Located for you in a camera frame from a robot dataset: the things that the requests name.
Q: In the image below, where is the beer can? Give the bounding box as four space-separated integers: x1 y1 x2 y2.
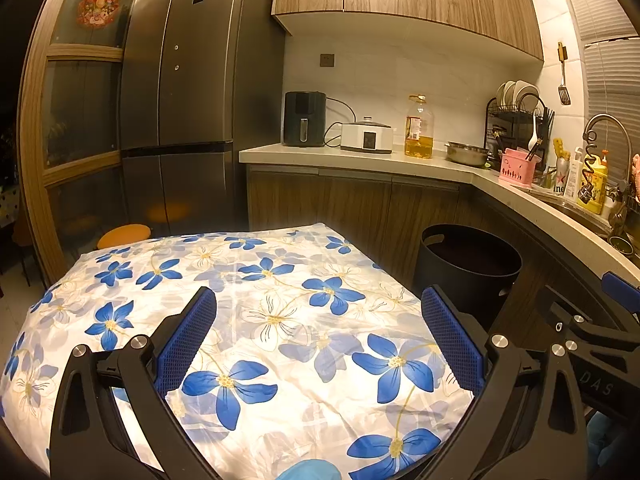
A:
554 157 572 196

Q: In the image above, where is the black power cable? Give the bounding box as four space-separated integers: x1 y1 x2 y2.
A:
322 97 356 148

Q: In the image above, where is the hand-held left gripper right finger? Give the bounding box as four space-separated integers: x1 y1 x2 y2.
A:
400 284 598 480

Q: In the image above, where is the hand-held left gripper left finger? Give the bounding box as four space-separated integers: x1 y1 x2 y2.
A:
47 286 221 480

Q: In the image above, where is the blue floral tablecloth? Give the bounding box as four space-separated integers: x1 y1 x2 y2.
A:
0 222 476 480

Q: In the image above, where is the yellow detergent bottle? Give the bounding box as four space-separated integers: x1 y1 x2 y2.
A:
576 150 609 216

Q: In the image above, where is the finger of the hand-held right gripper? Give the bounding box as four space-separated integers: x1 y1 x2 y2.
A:
601 271 640 317
541 284 640 361

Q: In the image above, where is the black dish rack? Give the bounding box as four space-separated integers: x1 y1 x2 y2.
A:
485 92 555 171

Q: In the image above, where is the white electric cooker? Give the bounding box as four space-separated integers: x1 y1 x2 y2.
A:
340 116 395 154

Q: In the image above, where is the black air fryer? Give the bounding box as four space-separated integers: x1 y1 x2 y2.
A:
282 91 328 148

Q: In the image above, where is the metal slotted spatula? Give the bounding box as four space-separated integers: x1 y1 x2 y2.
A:
557 41 572 106

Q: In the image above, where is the black trash bin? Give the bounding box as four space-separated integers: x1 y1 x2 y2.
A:
415 223 523 328

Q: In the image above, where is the window blind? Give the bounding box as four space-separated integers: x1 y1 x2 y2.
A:
552 0 640 181

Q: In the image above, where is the steel faucet with coil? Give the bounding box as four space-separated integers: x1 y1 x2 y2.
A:
582 114 633 231

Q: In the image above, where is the wooden glass door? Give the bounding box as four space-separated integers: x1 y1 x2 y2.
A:
17 0 173 286

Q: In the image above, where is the white pump bottle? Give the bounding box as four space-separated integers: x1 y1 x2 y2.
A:
569 147 586 196

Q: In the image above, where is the red paper door decoration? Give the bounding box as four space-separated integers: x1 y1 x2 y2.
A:
77 0 123 27

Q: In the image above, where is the white bowl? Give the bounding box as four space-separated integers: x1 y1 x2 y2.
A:
514 80 541 111

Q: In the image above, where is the pink utensil holder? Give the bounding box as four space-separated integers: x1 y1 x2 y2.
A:
498 147 542 188

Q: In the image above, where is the cooking oil bottle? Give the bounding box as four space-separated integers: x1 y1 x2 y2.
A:
404 94 435 159

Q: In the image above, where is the steel sink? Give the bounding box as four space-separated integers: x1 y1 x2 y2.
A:
525 185 640 256

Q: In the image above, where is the steel basin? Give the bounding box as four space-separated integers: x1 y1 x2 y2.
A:
445 141 491 167

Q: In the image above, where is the orange stool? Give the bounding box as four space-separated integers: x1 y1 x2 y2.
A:
96 224 152 251

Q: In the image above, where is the dark grey refrigerator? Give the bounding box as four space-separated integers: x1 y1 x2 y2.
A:
119 0 286 241

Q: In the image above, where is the wooden lower cabinet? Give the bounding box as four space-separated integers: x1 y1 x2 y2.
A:
247 162 631 341

